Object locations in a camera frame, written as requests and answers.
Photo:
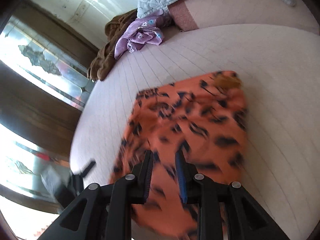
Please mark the wooden door with leaded glass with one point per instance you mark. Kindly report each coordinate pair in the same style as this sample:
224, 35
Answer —
32, 105

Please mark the pink quilted bed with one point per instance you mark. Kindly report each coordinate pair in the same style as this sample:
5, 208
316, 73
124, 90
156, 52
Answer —
275, 105

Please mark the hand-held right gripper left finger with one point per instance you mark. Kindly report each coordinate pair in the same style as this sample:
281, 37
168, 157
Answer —
146, 177

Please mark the purple floral garment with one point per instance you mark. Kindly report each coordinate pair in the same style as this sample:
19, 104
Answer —
140, 37

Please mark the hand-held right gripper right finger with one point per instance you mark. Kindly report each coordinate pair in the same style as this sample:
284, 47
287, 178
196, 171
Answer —
182, 180

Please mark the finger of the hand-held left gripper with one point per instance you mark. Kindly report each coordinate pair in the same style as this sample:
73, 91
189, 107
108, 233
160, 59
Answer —
88, 168

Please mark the orange black floral dress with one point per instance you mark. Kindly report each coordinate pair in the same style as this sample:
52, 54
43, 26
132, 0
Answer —
200, 130

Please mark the brown robe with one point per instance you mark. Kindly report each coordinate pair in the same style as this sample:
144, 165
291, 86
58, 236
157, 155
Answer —
105, 57

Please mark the pink bolster pillow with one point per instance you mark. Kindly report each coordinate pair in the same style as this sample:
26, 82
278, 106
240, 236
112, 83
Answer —
250, 12

